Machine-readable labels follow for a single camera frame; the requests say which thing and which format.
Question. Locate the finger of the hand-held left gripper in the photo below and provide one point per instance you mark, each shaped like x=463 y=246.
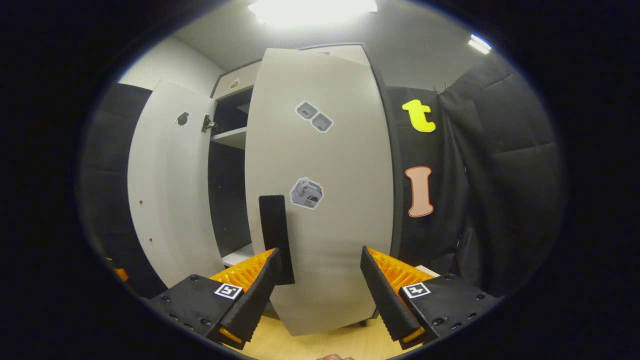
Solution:
x=120 y=274

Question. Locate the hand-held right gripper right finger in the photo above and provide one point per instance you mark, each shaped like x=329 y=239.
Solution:
x=382 y=300

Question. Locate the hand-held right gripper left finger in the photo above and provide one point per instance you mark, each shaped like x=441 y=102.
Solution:
x=260 y=295

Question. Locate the white cabinet door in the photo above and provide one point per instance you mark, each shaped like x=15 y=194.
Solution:
x=170 y=200
x=340 y=225

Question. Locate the white shoe cabinet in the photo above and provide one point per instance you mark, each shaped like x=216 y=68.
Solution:
x=340 y=175

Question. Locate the beige cardboard box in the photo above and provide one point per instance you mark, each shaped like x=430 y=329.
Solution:
x=427 y=271

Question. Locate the black backdrop cloth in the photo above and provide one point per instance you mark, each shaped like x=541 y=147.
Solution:
x=500 y=175

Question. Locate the small ceiling light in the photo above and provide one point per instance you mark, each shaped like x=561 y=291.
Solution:
x=480 y=44

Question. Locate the long ceiling light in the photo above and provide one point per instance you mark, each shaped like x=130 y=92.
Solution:
x=310 y=11

